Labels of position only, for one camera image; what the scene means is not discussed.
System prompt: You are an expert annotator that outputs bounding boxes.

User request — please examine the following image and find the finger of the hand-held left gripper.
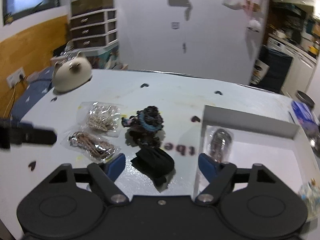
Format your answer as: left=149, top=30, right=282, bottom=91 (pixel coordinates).
left=11, top=121, right=58, bottom=146

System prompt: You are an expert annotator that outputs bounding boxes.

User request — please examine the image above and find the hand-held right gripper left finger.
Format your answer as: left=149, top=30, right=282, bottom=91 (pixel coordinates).
left=48, top=153, right=130, bottom=205

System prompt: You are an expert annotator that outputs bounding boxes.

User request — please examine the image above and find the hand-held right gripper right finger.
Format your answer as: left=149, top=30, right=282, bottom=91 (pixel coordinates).
left=194, top=153, right=276, bottom=205

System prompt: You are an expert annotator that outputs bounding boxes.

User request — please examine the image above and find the clear bag of hair ties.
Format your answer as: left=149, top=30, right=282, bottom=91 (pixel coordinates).
left=206, top=127, right=235, bottom=163
left=61, top=129, right=123, bottom=163
left=80, top=101, right=125, bottom=138

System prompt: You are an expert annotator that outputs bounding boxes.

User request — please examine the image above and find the black scrunchie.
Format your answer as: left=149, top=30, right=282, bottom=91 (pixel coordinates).
left=130, top=147, right=175, bottom=187

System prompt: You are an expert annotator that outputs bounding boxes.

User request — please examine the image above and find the thin dark scrunchie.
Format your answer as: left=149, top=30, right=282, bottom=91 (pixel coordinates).
left=125, top=128, right=166, bottom=149

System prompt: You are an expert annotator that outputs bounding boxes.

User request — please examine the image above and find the dark teal scrunchie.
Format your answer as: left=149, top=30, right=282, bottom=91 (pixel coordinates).
left=122, top=105, right=165, bottom=133

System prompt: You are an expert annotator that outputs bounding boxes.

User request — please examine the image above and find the white shallow box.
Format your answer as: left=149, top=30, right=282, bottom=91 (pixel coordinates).
left=192, top=104, right=317, bottom=201

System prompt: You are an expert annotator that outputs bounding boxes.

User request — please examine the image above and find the bag of blue white hair ties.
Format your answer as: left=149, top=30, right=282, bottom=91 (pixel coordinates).
left=298, top=179, right=318, bottom=222

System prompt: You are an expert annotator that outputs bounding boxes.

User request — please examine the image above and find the blue patterned bedding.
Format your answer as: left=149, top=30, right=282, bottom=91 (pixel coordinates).
left=11, top=67, right=57, bottom=121

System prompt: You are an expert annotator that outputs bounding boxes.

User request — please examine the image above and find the cream cat-shaped ornament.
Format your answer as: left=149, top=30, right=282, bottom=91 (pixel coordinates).
left=53, top=51, right=93, bottom=93

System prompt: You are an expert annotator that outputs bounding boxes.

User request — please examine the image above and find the leaf-printed storage box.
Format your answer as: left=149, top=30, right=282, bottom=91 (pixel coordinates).
left=94, top=46, right=121, bottom=70

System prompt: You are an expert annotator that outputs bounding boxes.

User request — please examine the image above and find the white printed tote bag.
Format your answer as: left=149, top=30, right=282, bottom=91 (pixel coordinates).
left=250, top=59, right=271, bottom=86

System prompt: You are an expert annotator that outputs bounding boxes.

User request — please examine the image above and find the blue tissue pack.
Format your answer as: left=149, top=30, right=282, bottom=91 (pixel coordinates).
left=291, top=101, right=320, bottom=131

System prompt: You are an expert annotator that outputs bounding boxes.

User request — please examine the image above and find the clear jar with black lid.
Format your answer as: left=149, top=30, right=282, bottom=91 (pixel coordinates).
left=306, top=127, right=320, bottom=156

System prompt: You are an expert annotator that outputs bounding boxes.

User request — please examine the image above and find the white plastic drawer unit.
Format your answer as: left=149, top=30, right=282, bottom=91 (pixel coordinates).
left=69, top=8, right=119, bottom=51

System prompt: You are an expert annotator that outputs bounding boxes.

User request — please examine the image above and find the round metal tin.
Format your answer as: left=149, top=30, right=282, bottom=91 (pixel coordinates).
left=294, top=90, right=316, bottom=110

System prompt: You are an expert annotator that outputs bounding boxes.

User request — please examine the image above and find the white washing machine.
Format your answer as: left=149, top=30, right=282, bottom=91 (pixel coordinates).
left=266, top=36, right=288, bottom=54

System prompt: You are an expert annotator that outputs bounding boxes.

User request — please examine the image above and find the glass fish tank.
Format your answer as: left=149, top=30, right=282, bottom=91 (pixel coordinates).
left=69, top=0, right=117, bottom=18

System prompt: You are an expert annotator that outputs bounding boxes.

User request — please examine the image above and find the white plush toy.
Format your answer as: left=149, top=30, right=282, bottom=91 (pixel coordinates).
left=247, top=18, right=262, bottom=32

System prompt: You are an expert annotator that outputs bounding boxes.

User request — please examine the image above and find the yellow cable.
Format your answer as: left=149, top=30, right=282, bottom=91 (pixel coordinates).
left=4, top=84, right=18, bottom=117

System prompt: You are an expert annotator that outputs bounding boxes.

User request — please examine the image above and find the white wall socket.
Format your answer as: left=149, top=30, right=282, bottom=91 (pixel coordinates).
left=6, top=66, right=26, bottom=89

